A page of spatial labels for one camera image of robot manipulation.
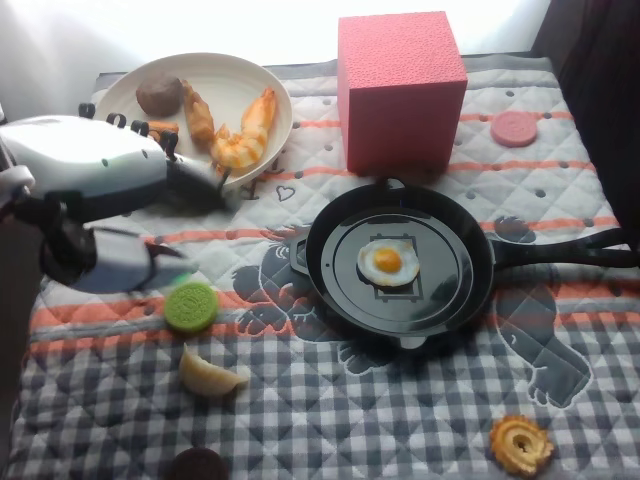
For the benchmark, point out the green round cookie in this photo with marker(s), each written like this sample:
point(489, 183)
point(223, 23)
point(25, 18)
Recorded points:
point(191, 307)

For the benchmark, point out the pink foam block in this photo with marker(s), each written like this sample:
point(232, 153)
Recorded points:
point(400, 100)

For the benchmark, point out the orange toy drumstick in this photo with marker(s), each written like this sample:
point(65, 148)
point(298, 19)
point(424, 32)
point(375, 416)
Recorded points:
point(167, 125)

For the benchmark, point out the pink round cookie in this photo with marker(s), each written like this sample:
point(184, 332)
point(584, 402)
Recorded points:
point(512, 129)

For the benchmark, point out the brown chocolate cookie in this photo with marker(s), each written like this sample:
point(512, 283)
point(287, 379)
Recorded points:
point(197, 465)

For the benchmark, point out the white round plate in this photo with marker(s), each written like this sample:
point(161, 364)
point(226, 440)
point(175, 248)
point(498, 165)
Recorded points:
point(225, 80)

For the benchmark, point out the black frying pan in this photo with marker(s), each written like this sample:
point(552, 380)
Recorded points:
point(450, 310)

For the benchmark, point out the dark fabric curtain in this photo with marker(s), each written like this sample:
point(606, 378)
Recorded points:
point(600, 100)

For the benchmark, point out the toy fried egg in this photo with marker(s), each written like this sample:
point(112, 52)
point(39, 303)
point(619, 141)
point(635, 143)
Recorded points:
point(387, 262)

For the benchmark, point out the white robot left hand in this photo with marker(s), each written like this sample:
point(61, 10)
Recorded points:
point(90, 160)

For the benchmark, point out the grey bear print quilt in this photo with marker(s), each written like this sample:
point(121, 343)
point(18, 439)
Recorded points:
point(350, 400)

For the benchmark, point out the brown toy meat lump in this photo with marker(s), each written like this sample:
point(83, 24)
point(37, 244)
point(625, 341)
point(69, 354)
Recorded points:
point(159, 94)

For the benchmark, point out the fried tempura stick toy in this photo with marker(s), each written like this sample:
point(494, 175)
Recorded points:
point(198, 115)

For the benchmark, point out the yellow swirl biscuit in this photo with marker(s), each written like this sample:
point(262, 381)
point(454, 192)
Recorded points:
point(520, 445)

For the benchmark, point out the pale toy dumpling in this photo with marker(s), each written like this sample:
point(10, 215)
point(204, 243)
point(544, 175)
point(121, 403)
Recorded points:
point(207, 377)

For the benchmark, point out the orange toy shrimp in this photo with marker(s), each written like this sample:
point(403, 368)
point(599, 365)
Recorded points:
point(257, 117)

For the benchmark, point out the orange fried wedge toy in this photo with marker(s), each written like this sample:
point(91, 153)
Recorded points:
point(221, 136)

